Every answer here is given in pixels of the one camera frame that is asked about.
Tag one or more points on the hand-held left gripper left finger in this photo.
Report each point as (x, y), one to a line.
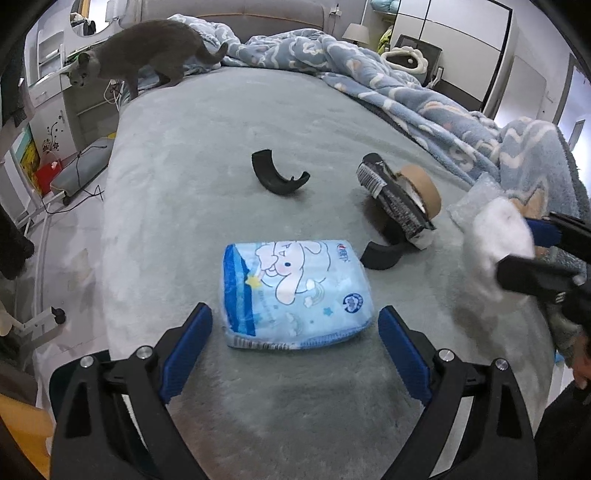
(184, 350)

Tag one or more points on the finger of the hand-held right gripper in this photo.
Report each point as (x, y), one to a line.
(531, 277)
(547, 228)

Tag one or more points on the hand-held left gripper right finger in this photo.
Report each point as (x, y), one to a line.
(401, 350)

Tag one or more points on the clear bubble wrap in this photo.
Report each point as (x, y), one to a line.
(471, 203)

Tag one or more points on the small black curved plastic piece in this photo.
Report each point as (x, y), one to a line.
(381, 256)

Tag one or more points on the blue cartoon-print tissue pack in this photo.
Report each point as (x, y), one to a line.
(291, 286)

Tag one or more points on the brown cardboard tape roll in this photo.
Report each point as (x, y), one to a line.
(422, 187)

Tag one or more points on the black plastic wrapper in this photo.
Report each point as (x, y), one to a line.
(397, 198)

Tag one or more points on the large black curved plastic piece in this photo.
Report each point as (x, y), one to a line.
(272, 177)

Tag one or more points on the person's right hand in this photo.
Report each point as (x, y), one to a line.
(582, 369)

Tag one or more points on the white door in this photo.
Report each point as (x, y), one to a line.
(531, 87)

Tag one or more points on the white chair leg with wheel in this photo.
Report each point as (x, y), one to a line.
(46, 318)

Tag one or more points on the bed with grey-green sheet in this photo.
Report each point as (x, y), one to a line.
(207, 207)

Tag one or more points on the orange wooden board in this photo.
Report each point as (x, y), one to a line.
(23, 434)

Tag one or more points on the black hanging garment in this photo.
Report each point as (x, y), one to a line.
(14, 244)

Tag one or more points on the white and grey wardrobe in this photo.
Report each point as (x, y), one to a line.
(452, 50)

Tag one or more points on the grey floor cushion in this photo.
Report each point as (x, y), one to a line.
(83, 168)

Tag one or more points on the black nightstand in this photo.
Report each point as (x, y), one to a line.
(429, 48)

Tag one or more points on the white cloud-shaped ornament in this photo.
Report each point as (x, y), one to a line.
(406, 57)

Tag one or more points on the red bag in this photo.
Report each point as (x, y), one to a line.
(46, 173)

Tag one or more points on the blue cloud-print blanket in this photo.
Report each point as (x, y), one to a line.
(369, 78)

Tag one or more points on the green plush toy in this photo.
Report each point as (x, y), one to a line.
(385, 39)

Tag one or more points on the yellow box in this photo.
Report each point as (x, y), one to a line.
(27, 154)

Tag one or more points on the white bedside lamp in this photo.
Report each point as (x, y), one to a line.
(355, 31)

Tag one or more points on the light blue plush toy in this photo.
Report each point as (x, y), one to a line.
(385, 4)

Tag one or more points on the grey cat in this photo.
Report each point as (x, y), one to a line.
(138, 46)

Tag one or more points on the white dresser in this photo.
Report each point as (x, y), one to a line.
(46, 69)

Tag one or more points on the grey padded headboard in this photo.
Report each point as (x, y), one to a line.
(231, 14)

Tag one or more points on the oval mirror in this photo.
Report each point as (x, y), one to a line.
(87, 21)

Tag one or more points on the white metal rack frame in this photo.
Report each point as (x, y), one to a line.
(41, 203)

